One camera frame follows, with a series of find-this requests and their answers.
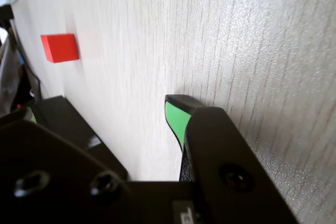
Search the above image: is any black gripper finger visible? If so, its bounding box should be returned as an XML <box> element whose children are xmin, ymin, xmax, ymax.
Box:
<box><xmin>164</xmin><ymin>93</ymin><xmax>300</xmax><ymax>224</ymax></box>
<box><xmin>0</xmin><ymin>108</ymin><xmax>130</xmax><ymax>224</ymax></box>

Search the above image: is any red wooden cube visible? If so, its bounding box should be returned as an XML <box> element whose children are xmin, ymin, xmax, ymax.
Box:
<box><xmin>40</xmin><ymin>33</ymin><xmax>80</xmax><ymax>63</ymax></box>

